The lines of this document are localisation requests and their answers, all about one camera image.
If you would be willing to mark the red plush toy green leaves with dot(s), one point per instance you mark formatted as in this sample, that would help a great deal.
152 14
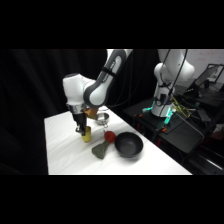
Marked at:
109 136

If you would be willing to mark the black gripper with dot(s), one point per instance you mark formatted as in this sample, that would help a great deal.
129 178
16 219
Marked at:
79 119

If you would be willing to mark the black bowl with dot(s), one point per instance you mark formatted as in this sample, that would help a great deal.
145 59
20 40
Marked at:
128 145

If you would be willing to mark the black curtain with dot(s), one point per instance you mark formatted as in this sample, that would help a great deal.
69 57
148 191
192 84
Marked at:
33 100

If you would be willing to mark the tan wrist camera box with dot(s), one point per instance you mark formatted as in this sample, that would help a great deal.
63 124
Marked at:
90 112

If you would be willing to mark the black robot stand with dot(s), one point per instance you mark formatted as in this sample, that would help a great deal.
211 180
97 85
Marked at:
181 133

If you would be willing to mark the green light on stand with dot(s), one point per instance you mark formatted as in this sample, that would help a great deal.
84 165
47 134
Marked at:
168 116

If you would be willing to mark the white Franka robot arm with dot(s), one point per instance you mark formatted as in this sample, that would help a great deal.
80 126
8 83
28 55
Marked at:
96 88

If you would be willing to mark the dark monitor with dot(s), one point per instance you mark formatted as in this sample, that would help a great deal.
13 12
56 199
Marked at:
209 76

